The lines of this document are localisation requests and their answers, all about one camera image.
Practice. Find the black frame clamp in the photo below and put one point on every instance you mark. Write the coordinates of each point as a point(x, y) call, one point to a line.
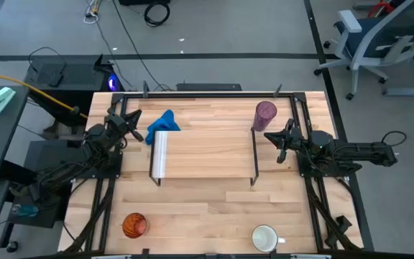
point(145, 90)
point(277, 90)

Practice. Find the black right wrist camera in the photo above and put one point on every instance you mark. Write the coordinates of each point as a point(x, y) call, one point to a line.
point(290, 126)

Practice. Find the white ceramic mug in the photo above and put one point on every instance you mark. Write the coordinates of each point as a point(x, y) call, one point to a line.
point(264, 238)

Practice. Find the blue cloth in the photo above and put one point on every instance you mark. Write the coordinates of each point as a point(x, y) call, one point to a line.
point(164, 124)

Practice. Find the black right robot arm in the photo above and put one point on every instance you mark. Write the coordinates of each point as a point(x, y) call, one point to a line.
point(365, 149)

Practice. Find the black power strip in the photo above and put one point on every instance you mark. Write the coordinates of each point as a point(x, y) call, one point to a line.
point(207, 87)

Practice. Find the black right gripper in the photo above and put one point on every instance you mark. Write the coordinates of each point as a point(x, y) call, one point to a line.
point(296, 141)

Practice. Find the black computer tower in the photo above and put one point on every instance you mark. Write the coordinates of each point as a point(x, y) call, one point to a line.
point(77, 75)

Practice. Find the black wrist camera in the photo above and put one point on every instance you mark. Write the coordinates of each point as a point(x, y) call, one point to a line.
point(113, 114)
point(290, 126)

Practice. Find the orange plastic cup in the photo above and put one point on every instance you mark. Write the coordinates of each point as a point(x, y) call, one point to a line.
point(134, 225)

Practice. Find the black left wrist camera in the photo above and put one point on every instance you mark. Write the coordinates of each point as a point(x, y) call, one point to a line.
point(113, 114)

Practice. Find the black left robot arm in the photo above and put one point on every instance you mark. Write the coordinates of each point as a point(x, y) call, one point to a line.
point(99, 138)

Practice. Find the purple plastic tumbler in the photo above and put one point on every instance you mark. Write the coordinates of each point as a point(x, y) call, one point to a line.
point(264, 115)

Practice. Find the blue metallic can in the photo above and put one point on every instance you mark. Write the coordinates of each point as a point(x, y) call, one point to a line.
point(25, 210)

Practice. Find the mint green stapler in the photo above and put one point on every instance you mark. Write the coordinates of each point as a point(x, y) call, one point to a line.
point(0, 99)

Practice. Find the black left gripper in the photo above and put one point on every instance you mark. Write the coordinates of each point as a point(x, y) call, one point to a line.
point(120, 126)

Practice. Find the grey desk foot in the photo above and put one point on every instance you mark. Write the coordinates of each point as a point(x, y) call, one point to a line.
point(408, 91)

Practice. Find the black low cart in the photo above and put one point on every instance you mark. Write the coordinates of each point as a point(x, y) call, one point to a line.
point(49, 154)

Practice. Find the grey and blue office chair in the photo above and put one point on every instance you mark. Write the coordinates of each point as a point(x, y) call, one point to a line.
point(368, 39)

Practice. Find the small black adapter box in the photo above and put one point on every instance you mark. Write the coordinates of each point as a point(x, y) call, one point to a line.
point(55, 80)

